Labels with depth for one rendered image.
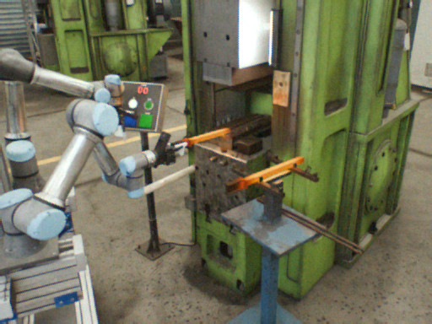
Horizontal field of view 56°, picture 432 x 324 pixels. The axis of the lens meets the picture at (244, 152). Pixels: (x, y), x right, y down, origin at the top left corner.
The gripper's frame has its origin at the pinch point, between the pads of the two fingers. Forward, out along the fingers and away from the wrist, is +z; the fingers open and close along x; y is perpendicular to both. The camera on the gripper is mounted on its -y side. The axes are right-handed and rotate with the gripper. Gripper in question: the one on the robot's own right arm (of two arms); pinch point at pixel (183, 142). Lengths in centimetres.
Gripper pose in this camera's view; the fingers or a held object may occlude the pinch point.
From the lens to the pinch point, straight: 201.1
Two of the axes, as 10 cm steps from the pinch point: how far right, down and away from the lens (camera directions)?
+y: -0.3, 9.3, 3.7
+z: 6.3, -2.7, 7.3
